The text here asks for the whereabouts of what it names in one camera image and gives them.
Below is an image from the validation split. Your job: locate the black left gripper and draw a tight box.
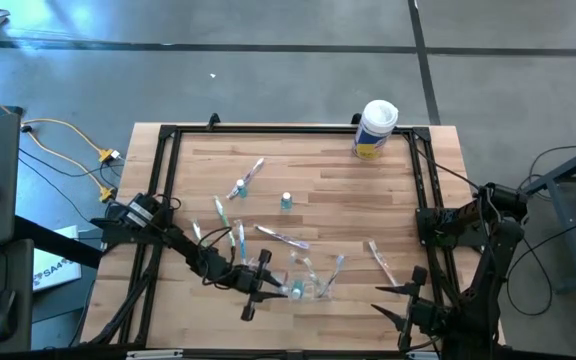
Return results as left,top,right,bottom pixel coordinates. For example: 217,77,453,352
225,249,289,321

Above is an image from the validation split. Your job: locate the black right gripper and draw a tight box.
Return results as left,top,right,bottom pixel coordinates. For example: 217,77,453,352
370,267,452,350

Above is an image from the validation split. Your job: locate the blue toothbrush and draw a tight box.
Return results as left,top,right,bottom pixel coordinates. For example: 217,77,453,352
246,253,284,289
234,218,249,266

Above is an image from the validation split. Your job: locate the clear acrylic organizer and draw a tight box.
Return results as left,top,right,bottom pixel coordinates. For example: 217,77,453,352
278,267,335,303

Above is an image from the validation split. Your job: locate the purple toothbrush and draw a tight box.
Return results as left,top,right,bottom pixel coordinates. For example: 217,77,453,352
226,157,266,201
254,224,312,251
319,254,346,299

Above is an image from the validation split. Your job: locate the white blue wipes canister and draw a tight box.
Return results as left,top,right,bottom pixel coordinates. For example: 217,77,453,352
351,98,400,162

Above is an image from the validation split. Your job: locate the white printed box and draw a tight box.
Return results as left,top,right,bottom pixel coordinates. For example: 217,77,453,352
31,224,83,294

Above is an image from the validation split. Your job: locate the grey metal stand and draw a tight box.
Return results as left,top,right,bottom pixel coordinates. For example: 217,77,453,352
520,137,576,295

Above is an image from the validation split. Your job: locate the black metal bar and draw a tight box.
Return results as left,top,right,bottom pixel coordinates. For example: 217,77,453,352
14,214,104,270

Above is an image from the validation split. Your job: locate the black desk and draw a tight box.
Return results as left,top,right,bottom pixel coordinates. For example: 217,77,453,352
0,238,36,357

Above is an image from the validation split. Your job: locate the black computer mouse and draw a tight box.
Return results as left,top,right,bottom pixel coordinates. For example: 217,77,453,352
0,288,19,344

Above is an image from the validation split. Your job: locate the black floor cable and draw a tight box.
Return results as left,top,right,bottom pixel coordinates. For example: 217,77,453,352
504,219,576,320
517,143,576,201

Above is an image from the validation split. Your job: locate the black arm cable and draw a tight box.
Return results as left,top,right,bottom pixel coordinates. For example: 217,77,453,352
395,121,487,194

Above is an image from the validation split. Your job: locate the yellow extension cable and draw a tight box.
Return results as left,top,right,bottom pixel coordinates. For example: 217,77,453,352
27,130,116,204
0,82,122,165

